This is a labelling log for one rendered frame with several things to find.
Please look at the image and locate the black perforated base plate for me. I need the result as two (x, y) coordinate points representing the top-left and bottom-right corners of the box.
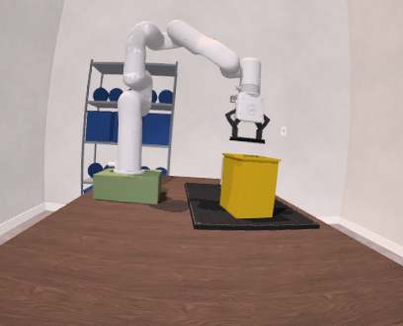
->
(185, 183), (320, 230)

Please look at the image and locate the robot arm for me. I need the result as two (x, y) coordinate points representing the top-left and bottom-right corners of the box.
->
(108, 20), (261, 175)

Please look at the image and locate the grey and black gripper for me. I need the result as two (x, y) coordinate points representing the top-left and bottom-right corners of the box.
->
(225, 92), (270, 139)

